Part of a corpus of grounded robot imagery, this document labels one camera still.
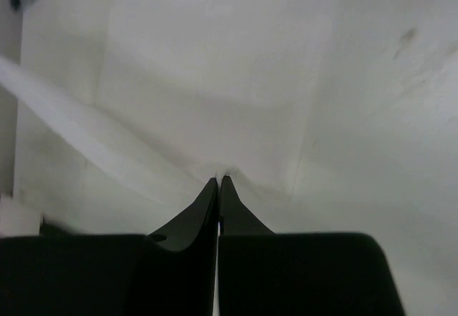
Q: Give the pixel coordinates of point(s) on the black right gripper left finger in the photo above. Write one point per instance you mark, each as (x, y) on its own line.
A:
(168, 272)

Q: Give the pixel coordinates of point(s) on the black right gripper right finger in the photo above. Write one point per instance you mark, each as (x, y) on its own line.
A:
(320, 273)

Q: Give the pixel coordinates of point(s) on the white tank top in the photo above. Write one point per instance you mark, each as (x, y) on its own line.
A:
(329, 115)

